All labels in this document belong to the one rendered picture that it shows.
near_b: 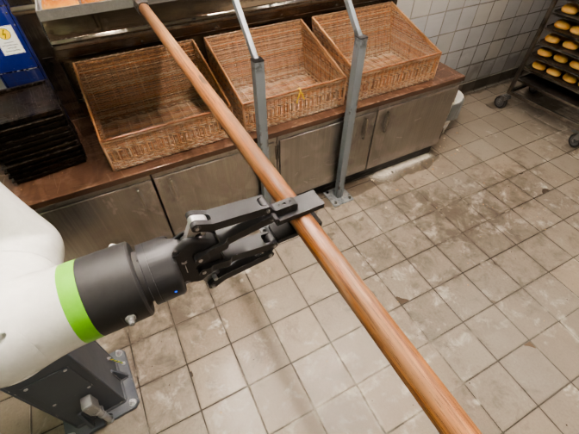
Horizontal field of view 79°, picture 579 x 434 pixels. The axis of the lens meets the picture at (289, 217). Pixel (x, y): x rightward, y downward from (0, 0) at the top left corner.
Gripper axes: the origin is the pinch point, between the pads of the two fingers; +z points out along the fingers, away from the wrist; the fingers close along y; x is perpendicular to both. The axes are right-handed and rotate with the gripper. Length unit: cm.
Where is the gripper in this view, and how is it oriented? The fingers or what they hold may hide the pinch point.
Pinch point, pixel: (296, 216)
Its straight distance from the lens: 47.7
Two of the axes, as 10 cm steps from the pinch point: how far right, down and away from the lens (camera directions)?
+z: 8.8, -3.5, 3.2
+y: -0.1, 6.7, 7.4
